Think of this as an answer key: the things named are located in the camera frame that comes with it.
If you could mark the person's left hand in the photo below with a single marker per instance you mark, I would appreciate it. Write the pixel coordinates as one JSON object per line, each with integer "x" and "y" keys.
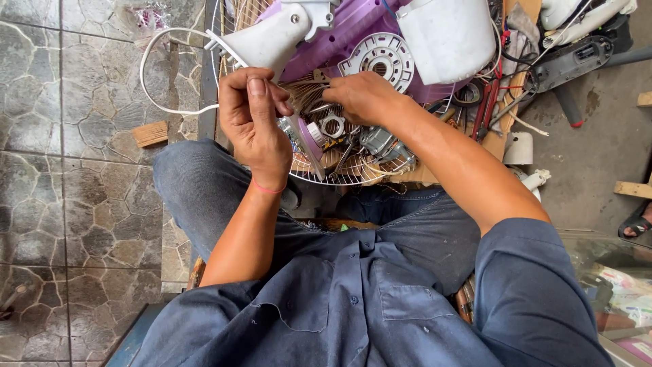
{"x": 254, "y": 137}

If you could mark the person's right hand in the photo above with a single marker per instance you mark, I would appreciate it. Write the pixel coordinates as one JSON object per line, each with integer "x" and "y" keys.
{"x": 369, "y": 99}

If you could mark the person's right fingers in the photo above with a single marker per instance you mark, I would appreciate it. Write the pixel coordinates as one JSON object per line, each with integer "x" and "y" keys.
{"x": 339, "y": 94}

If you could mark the thin silver metal tool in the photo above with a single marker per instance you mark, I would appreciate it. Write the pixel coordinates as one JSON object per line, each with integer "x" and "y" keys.
{"x": 321, "y": 107}

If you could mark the small brown metal bracket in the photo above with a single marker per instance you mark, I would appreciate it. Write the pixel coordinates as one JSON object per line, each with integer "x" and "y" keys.
{"x": 321, "y": 77}

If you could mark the white round vented motor cover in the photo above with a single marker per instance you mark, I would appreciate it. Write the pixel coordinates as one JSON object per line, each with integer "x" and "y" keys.
{"x": 379, "y": 61}

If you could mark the purple and white fan part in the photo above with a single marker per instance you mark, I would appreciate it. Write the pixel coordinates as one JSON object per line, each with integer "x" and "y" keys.
{"x": 308, "y": 145}

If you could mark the grey metal fan motor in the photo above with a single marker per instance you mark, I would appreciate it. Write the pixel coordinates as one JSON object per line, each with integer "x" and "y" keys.
{"x": 379, "y": 140}

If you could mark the purple plastic fan body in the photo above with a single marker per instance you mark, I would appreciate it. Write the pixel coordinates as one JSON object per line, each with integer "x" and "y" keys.
{"x": 346, "y": 30}

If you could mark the white plastic fan neck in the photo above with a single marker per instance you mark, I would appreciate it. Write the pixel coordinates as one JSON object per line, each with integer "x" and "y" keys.
{"x": 270, "y": 41}

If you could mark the pink wrist band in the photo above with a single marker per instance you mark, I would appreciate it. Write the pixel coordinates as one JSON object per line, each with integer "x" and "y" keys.
{"x": 267, "y": 190}

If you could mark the large white plastic fan housing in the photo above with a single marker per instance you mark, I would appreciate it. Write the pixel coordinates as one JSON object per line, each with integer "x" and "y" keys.
{"x": 448, "y": 41}

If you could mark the roll of black tape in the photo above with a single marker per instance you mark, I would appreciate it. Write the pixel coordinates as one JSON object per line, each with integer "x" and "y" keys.
{"x": 468, "y": 94}

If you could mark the person's blue jeans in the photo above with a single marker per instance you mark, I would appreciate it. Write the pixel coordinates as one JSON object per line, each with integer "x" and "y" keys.
{"x": 203, "y": 188}

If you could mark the white plastic cup piece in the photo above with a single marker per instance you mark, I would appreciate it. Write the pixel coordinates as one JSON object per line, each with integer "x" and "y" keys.
{"x": 518, "y": 148}

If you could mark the small wooden block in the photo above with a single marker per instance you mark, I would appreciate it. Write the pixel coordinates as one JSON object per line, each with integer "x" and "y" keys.
{"x": 150, "y": 133}

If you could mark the grey cloth rag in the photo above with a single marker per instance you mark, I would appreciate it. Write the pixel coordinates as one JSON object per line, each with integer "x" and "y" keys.
{"x": 522, "y": 25}

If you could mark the clear plastic bag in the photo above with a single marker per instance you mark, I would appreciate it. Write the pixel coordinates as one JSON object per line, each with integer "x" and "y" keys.
{"x": 145, "y": 18}

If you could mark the white plastic fan joint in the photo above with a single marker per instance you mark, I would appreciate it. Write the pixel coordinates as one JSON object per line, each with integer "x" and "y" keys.
{"x": 532, "y": 181}

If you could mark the person's blue shirt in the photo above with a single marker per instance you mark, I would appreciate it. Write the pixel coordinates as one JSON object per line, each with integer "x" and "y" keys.
{"x": 366, "y": 316}

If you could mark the grey pole with red tip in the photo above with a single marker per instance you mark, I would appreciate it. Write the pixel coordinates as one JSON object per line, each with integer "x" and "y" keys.
{"x": 568, "y": 104}

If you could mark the black machine with white parts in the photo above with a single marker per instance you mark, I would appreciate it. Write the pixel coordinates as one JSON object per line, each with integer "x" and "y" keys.
{"x": 580, "y": 46}

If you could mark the small pale wooden piece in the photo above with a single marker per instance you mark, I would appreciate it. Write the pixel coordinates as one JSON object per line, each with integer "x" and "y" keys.
{"x": 645, "y": 99}

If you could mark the pale wooden plank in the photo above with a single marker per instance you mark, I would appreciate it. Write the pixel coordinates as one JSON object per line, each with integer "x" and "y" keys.
{"x": 633, "y": 189}

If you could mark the blue box edge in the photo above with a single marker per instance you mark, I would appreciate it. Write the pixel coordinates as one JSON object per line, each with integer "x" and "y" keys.
{"x": 132, "y": 339}

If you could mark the glass display case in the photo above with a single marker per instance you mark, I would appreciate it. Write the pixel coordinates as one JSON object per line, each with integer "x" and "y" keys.
{"x": 616, "y": 295}

